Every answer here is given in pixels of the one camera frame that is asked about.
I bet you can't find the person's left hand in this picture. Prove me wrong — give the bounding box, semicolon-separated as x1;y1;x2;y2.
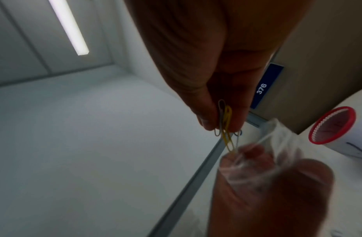
206;144;335;237

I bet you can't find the person's right hand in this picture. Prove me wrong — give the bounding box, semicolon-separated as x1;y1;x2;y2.
124;0;314;133

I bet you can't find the grey paper clip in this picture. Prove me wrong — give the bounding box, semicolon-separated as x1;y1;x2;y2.
214;99;228;137

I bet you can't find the yellow paper clip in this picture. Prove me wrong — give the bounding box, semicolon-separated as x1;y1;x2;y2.
221;105;236;153

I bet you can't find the clear plastic bag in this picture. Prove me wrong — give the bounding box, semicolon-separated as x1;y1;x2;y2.
218;118;303;192

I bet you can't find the blue paper clip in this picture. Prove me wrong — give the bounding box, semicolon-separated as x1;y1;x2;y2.
233;129;243;149

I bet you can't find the blue door sign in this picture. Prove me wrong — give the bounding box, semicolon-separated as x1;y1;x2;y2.
250;63;285;110

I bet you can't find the red mesh cup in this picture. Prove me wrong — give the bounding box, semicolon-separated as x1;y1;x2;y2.
308;106;357;145

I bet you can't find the beige door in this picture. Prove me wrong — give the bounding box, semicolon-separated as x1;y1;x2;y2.
250;0;362;135

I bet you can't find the long ceiling light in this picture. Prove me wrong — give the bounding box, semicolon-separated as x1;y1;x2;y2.
48;0;90;56

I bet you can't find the grey metal frame strip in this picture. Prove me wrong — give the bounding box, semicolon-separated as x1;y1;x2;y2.
146;110;270;237

